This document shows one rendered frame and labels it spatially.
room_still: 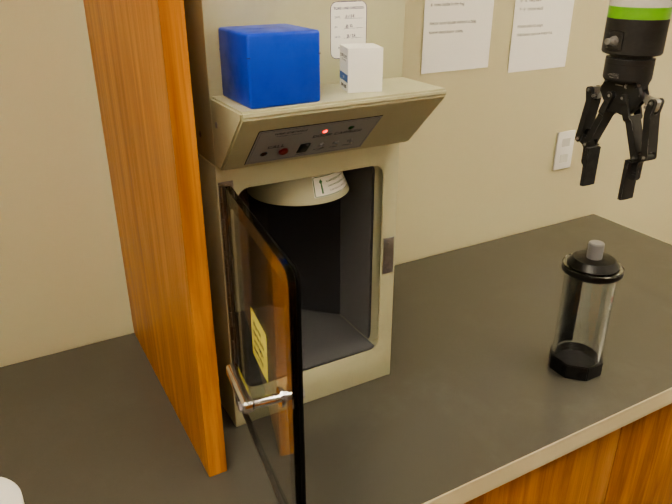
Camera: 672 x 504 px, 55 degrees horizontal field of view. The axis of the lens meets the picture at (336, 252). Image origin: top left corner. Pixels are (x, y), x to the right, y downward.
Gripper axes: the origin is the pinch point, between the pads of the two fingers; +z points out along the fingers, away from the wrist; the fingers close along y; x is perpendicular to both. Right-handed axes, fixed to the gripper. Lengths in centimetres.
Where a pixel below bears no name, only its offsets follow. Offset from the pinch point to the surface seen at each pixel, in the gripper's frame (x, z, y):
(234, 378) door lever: -72, 13, 7
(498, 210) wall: 32, 32, -59
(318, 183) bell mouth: -48, -1, -17
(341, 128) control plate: -49, -13, -7
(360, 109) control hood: -48, -16, -4
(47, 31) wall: -80, -22, -58
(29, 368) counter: -95, 40, -51
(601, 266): -1.8, 15.5, 3.5
